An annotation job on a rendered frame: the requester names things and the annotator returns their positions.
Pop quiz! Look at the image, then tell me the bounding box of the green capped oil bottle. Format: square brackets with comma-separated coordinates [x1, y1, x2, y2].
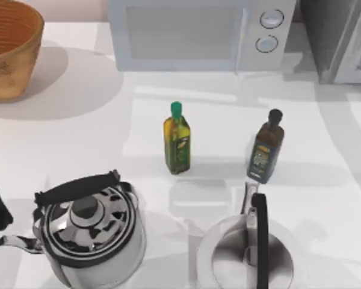
[163, 101, 191, 175]

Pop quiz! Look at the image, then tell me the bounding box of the round microwave knob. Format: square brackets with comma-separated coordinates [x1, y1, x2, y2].
[259, 8, 285, 30]
[255, 34, 279, 54]

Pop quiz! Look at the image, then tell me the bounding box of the shiny kettle with lid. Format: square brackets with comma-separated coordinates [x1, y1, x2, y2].
[0, 169, 147, 287]

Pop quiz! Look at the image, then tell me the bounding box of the brown woven basket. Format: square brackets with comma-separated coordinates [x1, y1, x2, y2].
[0, 0, 46, 102]

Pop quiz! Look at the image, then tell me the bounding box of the dark black capped oil bottle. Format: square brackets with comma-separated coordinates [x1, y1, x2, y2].
[246, 108, 285, 184]

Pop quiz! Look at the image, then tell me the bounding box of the microwave oven door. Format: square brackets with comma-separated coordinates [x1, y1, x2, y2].
[108, 0, 248, 73]

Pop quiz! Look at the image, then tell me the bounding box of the open steel kettle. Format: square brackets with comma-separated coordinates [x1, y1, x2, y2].
[196, 181, 307, 289]

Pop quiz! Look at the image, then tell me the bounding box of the pale microwave oven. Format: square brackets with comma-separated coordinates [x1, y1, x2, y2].
[106, 0, 297, 73]

